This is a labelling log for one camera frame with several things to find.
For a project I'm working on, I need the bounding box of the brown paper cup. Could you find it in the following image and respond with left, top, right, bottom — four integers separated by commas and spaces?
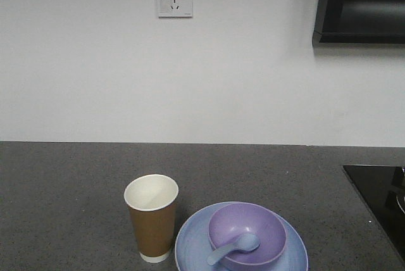
123, 174, 179, 263

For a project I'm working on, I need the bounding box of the purple plastic bowl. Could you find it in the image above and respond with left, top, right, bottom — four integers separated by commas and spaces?
208, 203, 287, 270

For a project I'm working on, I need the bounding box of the light blue plastic spoon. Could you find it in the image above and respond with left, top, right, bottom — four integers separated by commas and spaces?
207, 233, 260, 266

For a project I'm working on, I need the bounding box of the light blue plate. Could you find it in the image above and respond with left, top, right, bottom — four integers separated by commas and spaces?
174, 201, 309, 271

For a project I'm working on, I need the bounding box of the black cooktop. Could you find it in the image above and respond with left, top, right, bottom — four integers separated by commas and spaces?
344, 165, 404, 258

